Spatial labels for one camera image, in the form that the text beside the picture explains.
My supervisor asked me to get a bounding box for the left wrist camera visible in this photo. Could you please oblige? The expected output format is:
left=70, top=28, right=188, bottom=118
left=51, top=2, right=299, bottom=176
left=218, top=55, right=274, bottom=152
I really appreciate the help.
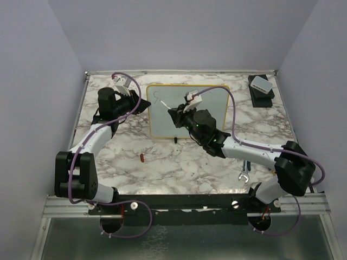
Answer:
left=113, top=75, right=131, bottom=96

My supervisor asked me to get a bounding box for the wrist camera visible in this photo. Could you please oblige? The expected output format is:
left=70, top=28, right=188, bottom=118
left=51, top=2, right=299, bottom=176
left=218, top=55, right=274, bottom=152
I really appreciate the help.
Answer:
left=113, top=75, right=131, bottom=96
left=183, top=90, right=202, bottom=113

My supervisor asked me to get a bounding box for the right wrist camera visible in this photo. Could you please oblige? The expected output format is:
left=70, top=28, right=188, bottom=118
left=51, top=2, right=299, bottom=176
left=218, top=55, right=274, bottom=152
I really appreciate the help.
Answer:
left=183, top=90, right=202, bottom=113

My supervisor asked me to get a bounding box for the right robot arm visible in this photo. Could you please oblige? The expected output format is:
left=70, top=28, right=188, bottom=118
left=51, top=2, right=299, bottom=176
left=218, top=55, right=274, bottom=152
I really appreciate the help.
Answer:
left=168, top=105, right=316, bottom=212

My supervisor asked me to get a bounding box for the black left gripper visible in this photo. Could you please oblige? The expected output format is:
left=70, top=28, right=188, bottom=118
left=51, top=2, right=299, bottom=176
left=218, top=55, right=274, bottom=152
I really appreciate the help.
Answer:
left=113, top=89, right=151, bottom=117

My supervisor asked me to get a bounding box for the yellow framed whiteboard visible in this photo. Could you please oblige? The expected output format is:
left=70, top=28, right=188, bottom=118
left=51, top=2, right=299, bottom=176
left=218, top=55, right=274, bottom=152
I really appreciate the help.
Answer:
left=146, top=84, right=231, bottom=140

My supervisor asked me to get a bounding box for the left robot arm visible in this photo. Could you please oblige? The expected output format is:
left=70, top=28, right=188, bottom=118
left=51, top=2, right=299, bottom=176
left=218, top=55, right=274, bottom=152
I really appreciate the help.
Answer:
left=54, top=87, right=151, bottom=214

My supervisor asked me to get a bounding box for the silver open-end wrench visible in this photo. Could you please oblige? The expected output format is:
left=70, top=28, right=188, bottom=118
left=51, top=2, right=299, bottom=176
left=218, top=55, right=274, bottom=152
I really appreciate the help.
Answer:
left=238, top=160, right=250, bottom=184

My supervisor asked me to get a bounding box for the upper black box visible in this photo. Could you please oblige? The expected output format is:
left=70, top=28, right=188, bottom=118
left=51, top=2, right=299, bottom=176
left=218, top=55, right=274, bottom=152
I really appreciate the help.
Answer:
left=248, top=75, right=275, bottom=99

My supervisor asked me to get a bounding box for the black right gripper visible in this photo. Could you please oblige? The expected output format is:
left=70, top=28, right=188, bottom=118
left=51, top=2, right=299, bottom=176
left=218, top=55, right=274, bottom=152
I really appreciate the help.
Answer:
left=169, top=103, right=204, bottom=144

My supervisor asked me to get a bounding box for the black box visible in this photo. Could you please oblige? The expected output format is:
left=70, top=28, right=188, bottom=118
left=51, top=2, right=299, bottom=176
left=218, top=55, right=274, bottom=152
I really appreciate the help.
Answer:
left=250, top=92, right=273, bottom=108
left=248, top=75, right=275, bottom=99

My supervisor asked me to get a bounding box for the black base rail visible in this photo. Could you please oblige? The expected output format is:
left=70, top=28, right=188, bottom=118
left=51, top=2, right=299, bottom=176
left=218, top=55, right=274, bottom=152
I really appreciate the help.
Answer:
left=88, top=189, right=281, bottom=226

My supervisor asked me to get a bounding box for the lower black box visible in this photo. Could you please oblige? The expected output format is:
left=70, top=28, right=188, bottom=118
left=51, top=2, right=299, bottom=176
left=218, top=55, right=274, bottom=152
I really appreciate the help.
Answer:
left=250, top=92, right=273, bottom=108

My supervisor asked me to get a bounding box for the white network switch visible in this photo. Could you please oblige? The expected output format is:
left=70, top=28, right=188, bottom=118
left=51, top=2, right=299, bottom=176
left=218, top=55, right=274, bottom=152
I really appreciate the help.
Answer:
left=251, top=76, right=273, bottom=93

